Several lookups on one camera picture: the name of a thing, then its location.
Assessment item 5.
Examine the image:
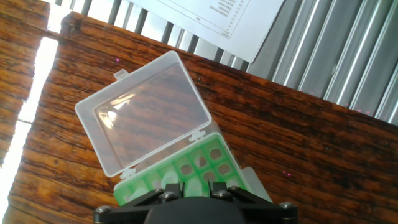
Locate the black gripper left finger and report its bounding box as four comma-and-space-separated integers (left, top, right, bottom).
93, 182, 185, 224

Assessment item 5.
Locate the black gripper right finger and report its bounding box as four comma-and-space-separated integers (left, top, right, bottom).
210, 182, 299, 224

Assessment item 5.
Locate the clear box green tip rack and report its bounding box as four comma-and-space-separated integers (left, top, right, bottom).
241, 166, 273, 203
74, 50, 251, 207

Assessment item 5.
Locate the clear large pipette tip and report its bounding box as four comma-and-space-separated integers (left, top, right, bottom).
126, 188, 149, 202
185, 177, 203, 197
160, 170, 180, 189

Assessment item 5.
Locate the brown wooden board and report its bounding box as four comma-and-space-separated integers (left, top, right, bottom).
0, 0, 398, 224

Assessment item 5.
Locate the white printed paper sheet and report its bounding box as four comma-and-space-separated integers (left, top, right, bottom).
126, 0, 285, 63

